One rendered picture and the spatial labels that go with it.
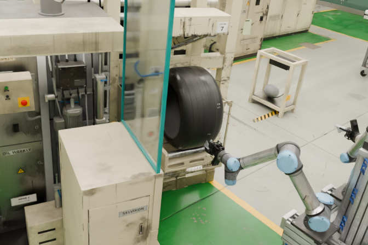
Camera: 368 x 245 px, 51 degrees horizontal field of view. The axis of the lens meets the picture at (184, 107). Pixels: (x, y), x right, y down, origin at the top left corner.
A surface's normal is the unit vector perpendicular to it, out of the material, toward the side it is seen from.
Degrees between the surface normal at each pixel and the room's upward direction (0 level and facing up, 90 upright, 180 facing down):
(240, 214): 0
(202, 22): 90
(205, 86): 37
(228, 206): 0
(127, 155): 0
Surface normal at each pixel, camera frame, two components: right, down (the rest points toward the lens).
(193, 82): 0.29, -0.58
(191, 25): 0.44, 0.44
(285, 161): -0.44, 0.26
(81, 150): 0.10, -0.89
